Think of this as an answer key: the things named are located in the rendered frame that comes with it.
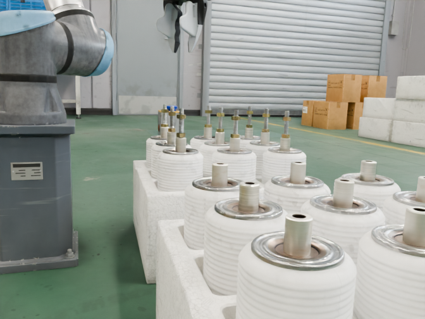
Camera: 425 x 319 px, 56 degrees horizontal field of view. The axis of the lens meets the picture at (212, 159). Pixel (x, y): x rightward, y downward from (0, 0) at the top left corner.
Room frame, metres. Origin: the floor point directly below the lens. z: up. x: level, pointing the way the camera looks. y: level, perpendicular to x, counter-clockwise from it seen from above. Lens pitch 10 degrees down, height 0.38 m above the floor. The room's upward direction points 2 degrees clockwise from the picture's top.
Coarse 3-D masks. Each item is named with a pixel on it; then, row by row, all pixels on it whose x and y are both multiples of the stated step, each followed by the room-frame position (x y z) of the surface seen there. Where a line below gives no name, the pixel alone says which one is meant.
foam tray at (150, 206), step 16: (144, 160) 1.12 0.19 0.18; (144, 176) 0.91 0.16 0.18; (144, 192) 0.79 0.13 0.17; (160, 192) 0.76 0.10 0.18; (176, 192) 0.77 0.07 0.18; (144, 208) 0.79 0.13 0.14; (160, 208) 0.74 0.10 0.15; (176, 208) 0.75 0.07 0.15; (144, 224) 0.78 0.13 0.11; (144, 240) 0.78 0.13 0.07; (144, 256) 0.78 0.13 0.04; (144, 272) 0.78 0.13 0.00
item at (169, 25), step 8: (168, 8) 0.83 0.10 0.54; (176, 8) 0.84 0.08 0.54; (168, 16) 0.83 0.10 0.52; (176, 16) 0.84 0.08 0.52; (160, 24) 0.82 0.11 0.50; (168, 24) 0.83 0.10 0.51; (176, 24) 0.84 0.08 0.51; (168, 32) 0.84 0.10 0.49; (176, 32) 0.84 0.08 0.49; (168, 40) 0.85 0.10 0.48; (176, 40) 0.84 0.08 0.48; (176, 48) 0.84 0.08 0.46
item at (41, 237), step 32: (0, 128) 0.77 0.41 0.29; (32, 128) 0.78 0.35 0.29; (64, 128) 0.80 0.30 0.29; (0, 160) 0.78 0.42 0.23; (32, 160) 0.79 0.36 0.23; (64, 160) 0.83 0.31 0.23; (0, 192) 0.77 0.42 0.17; (32, 192) 0.79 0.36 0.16; (64, 192) 0.83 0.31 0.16; (0, 224) 0.77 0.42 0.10; (32, 224) 0.79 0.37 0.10; (64, 224) 0.82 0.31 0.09; (0, 256) 0.78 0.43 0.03; (32, 256) 0.79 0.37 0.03; (64, 256) 0.82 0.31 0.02
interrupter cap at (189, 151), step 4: (168, 148) 0.85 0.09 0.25; (172, 148) 0.86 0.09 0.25; (188, 148) 0.86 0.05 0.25; (164, 152) 0.81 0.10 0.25; (168, 152) 0.80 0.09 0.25; (172, 152) 0.81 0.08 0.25; (176, 152) 0.81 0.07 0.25; (188, 152) 0.81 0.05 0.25; (192, 152) 0.82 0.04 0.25; (196, 152) 0.82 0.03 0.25
